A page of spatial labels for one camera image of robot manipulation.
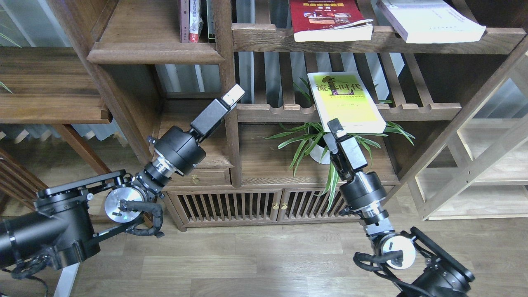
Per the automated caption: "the red white upright book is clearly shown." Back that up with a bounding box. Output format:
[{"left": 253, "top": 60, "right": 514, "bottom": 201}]
[{"left": 189, "top": 0, "right": 203, "bottom": 43}]

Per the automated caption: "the white metal stand leg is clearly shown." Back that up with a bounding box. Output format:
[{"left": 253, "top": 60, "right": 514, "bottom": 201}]
[{"left": 53, "top": 263, "right": 80, "bottom": 297}]

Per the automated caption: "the white plant pot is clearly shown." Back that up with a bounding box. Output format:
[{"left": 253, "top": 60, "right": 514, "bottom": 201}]
[{"left": 309, "top": 139, "right": 331, "bottom": 164}]

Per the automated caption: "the brass drawer knob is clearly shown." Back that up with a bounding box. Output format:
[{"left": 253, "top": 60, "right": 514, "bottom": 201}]
[{"left": 191, "top": 175, "right": 200, "bottom": 185}]

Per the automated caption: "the red cover book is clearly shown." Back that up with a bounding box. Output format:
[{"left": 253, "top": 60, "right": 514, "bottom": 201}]
[{"left": 289, "top": 0, "right": 373, "bottom": 42}]

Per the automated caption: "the green spider plant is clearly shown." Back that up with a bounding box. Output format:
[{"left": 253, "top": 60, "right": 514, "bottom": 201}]
[{"left": 263, "top": 77, "right": 416, "bottom": 212}]

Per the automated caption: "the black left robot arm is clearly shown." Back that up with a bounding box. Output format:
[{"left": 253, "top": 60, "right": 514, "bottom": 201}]
[{"left": 0, "top": 85, "right": 245, "bottom": 279}]

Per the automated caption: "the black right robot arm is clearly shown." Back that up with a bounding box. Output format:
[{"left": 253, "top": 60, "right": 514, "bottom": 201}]
[{"left": 324, "top": 119, "right": 475, "bottom": 297}]

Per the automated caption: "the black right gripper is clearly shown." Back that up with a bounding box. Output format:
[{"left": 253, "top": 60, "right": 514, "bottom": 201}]
[{"left": 324, "top": 118, "right": 388, "bottom": 215}]

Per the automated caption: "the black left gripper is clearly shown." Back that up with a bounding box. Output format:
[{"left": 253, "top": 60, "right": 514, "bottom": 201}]
[{"left": 148, "top": 84, "right": 245, "bottom": 179}]

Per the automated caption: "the dark wooden bookshelf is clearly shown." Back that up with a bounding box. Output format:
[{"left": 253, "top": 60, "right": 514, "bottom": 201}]
[{"left": 46, "top": 0, "right": 528, "bottom": 232}]

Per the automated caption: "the light wooden shelf unit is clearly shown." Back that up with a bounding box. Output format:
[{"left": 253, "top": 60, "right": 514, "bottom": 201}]
[{"left": 408, "top": 54, "right": 528, "bottom": 220}]

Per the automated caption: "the yellow-green cover book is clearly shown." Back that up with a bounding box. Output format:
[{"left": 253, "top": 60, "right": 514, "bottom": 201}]
[{"left": 307, "top": 71, "right": 386, "bottom": 134}]

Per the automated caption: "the dark upright book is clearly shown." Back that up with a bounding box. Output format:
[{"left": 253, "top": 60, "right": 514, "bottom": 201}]
[{"left": 205, "top": 0, "right": 216, "bottom": 43}]

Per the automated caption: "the dark wooden slatted chair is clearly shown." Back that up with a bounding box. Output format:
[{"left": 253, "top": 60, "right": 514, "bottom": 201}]
[{"left": 0, "top": 149, "right": 48, "bottom": 211}]

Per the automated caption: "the pink spine upright book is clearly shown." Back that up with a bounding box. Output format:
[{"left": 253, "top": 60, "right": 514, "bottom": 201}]
[{"left": 179, "top": 0, "right": 190, "bottom": 44}]

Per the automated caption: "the white cover book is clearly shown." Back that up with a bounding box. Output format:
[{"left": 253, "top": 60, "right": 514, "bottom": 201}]
[{"left": 376, "top": 0, "right": 486, "bottom": 44}]

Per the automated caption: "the dark wooden side table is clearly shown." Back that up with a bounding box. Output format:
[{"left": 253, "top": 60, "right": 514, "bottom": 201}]
[{"left": 0, "top": 46, "right": 159, "bottom": 231}]

